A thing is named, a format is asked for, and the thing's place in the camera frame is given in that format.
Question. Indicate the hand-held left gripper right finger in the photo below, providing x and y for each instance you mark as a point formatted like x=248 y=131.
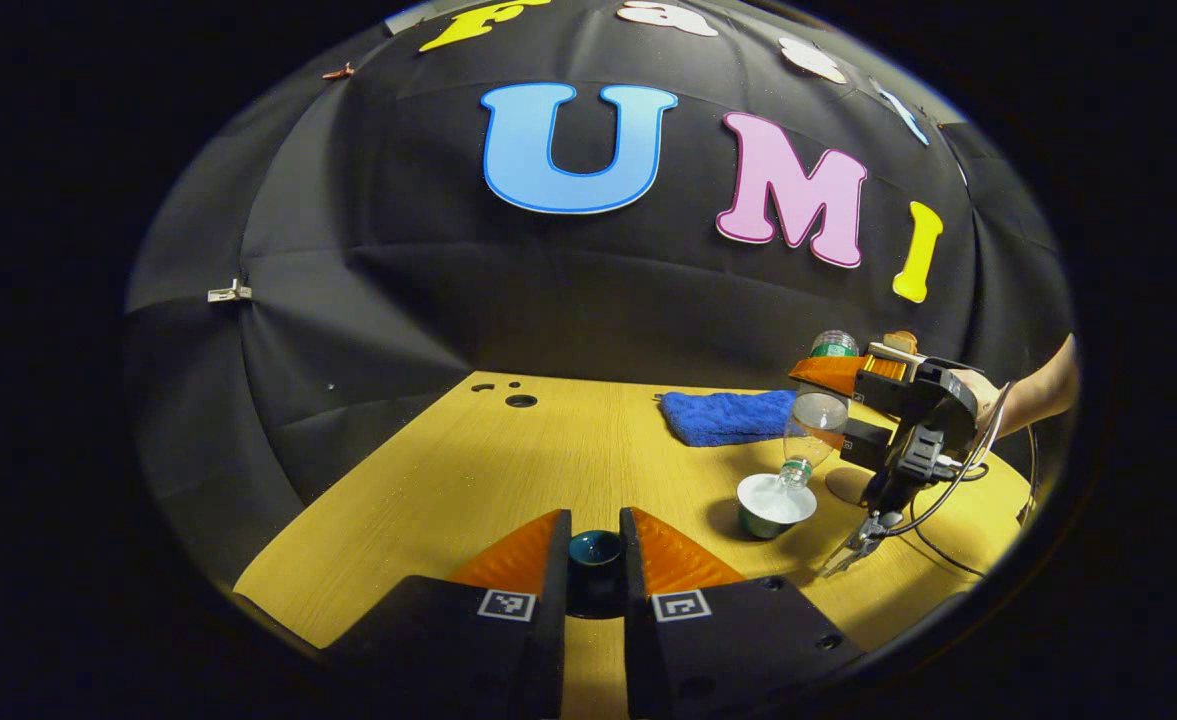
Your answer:
x=648 y=650

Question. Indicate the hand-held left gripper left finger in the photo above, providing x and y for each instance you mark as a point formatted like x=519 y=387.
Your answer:
x=538 y=640

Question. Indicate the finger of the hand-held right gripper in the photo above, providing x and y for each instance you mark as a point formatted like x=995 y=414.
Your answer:
x=828 y=375
x=868 y=445

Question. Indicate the round brown coaster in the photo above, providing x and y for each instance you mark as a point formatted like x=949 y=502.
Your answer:
x=845 y=487

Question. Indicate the clear plastic water bottle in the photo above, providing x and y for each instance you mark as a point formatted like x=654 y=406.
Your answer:
x=814 y=422

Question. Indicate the dark teal teacup lid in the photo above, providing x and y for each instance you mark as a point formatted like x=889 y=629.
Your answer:
x=595 y=550

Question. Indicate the teal ceramic teacup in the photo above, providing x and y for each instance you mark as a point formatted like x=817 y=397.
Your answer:
x=763 y=515

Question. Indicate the toasted bread slice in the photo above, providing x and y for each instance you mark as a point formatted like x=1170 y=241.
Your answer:
x=901 y=340

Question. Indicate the blue towel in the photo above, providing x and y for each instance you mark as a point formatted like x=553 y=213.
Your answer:
x=728 y=418

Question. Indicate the black backdrop cloth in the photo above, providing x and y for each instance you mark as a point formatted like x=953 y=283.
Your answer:
x=548 y=300

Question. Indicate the silver clip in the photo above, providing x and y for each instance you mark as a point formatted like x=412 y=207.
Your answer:
x=229 y=294

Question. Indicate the copper clip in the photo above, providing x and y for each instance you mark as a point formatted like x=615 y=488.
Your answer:
x=338 y=72

